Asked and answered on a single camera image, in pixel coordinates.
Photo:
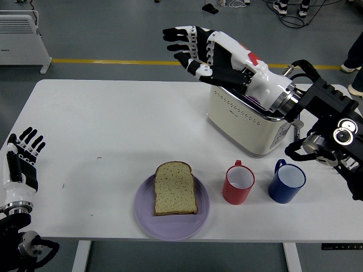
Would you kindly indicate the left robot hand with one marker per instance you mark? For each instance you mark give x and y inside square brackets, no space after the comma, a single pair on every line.
[15,192]

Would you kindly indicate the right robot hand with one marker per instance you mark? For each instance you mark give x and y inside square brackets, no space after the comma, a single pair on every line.
[235,56]

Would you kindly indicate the brown bread slice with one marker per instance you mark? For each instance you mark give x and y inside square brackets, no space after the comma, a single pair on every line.
[175,190]

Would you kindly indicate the purple plate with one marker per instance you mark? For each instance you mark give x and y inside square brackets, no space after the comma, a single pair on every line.
[170,226]

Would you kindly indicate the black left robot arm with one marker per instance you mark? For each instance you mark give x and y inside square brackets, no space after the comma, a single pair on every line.
[11,224]

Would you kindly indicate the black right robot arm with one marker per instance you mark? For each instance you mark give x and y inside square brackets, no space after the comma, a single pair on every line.
[326,99]

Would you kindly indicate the black floor device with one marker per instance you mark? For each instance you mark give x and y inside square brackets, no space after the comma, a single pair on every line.
[210,9]

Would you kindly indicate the cream and chrome toaster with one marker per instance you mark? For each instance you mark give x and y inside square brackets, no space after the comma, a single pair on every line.
[241,122]

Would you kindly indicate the person's black white shoe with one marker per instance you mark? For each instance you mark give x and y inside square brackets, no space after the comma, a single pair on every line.
[303,10]
[279,7]

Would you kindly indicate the white table leg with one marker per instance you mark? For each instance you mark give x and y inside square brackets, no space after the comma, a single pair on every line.
[292,258]
[80,256]

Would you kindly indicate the white paper sheet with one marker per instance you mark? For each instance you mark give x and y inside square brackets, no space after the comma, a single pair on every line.
[308,120]

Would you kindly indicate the blue marker pen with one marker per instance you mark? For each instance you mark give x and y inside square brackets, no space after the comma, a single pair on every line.
[297,133]

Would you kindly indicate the person's leg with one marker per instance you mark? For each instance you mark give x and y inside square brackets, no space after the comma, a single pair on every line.
[356,54]

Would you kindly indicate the yellow floor tape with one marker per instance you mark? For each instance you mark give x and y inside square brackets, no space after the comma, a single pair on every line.
[113,61]

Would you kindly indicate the red mug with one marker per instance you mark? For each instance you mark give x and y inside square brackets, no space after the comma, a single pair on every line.
[235,195]

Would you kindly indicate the blue mug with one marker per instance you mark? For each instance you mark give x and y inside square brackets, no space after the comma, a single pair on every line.
[280,194]

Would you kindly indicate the white panel heater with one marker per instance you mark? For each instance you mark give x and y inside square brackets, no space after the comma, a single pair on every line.
[20,42]

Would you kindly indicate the black table control panel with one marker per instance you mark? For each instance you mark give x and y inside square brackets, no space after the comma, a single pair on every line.
[340,246]

